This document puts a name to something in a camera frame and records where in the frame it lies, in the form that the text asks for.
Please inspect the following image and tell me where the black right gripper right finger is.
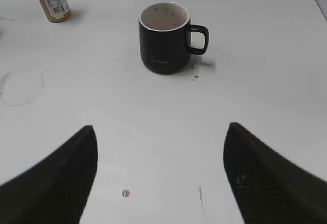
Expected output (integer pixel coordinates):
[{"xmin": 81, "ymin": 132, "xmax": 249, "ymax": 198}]
[{"xmin": 223, "ymin": 122, "xmax": 326, "ymax": 223}]

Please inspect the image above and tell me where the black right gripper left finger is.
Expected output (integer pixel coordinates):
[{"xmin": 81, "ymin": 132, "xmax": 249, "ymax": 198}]
[{"xmin": 1, "ymin": 125, "xmax": 98, "ymax": 223}]

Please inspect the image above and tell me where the black ceramic mug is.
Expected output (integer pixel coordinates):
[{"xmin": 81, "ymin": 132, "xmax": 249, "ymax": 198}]
[{"xmin": 138, "ymin": 2, "xmax": 209, "ymax": 74}]

